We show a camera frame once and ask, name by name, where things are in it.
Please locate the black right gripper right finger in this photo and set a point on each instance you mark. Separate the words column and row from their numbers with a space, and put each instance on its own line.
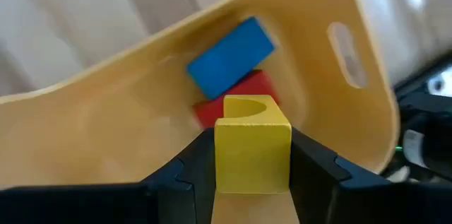
column 370, row 203

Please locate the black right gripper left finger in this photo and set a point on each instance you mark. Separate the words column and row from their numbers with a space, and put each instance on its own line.
column 106, row 204

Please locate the yellow arch block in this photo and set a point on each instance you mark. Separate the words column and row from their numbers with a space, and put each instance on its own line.
column 252, row 157

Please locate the red block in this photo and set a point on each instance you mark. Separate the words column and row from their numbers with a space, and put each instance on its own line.
column 206, row 114

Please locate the blue rectangular block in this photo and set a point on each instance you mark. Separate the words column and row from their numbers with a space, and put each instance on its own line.
column 229, row 58

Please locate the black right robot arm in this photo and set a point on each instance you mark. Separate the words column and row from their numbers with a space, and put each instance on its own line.
column 434, row 139

